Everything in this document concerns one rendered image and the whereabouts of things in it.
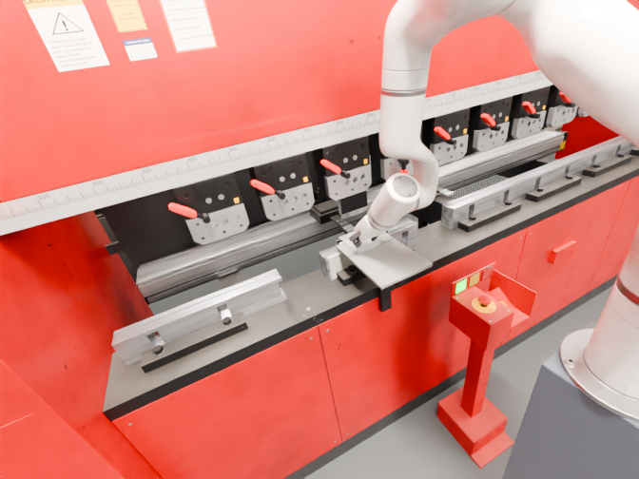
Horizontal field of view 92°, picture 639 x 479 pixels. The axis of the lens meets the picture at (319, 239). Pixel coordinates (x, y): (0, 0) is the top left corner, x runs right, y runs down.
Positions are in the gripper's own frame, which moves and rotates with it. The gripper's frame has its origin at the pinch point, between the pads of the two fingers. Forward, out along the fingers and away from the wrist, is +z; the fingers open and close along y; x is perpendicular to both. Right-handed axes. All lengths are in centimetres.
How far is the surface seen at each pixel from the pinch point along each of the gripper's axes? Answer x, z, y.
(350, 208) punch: -10.9, -2.1, 0.5
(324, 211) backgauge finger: -20.9, 17.0, 1.5
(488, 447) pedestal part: 92, 55, -32
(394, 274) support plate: 15.2, -9.1, 1.6
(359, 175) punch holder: -15.7, -13.3, -2.1
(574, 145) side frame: -24, 60, -216
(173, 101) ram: -35, -35, 42
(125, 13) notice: -45, -47, 45
